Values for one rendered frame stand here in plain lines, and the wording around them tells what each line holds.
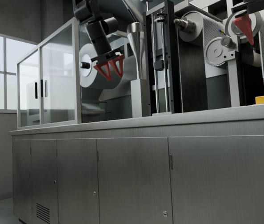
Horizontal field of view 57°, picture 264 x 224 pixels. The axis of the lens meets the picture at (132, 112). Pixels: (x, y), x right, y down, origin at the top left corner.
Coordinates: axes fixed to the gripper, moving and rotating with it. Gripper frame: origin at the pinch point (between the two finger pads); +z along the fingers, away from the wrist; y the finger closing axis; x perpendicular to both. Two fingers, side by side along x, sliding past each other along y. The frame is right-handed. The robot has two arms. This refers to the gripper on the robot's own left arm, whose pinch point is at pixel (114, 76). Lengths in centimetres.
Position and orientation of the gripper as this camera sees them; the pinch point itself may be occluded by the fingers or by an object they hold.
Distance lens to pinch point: 90.6
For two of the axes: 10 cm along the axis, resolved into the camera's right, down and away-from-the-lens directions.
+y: -7.5, 0.9, 6.5
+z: 3.7, 8.8, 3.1
